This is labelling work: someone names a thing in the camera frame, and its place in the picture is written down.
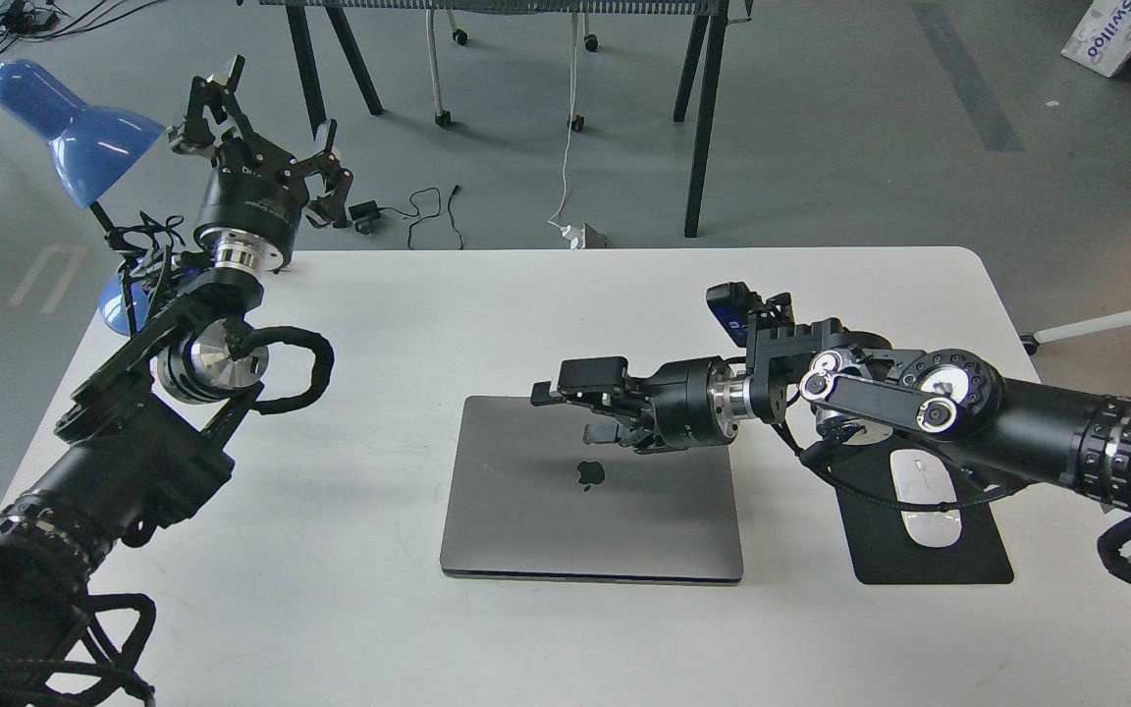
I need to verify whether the black frame background table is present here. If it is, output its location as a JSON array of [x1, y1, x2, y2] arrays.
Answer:
[[270, 1, 757, 239]]

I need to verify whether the grey laptop notebook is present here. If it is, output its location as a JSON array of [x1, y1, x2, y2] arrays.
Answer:
[[439, 397, 744, 583]]

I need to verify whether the black mouse pad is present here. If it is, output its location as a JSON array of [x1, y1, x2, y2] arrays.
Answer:
[[831, 440, 1015, 585]]

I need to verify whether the white power strip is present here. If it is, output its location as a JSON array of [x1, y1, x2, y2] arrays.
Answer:
[[560, 223, 610, 250]]

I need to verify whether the white cardboard box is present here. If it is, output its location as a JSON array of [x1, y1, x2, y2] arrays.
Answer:
[[1060, 1, 1131, 78]]

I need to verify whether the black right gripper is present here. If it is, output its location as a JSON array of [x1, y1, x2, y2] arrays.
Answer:
[[530, 357, 737, 452]]

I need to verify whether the black cable bundle on floor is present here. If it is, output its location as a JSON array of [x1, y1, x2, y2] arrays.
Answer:
[[0, 0, 169, 90]]

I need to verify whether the blue desk lamp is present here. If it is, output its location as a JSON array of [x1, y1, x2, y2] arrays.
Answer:
[[0, 59, 163, 337]]

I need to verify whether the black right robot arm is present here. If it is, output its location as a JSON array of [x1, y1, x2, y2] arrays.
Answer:
[[530, 282, 1131, 583]]

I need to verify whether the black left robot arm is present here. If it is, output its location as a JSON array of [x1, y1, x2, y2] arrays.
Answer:
[[0, 57, 351, 706]]

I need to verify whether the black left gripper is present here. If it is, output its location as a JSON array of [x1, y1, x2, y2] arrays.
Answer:
[[169, 54, 353, 267]]

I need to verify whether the black power adapter with cable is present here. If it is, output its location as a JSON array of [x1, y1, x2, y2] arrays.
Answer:
[[347, 184, 466, 251]]

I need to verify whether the white computer mouse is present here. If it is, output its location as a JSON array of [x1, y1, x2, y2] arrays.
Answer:
[[889, 449, 962, 549]]

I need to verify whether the white hanging cable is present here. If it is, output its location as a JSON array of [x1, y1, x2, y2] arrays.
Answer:
[[549, 12, 584, 232]]

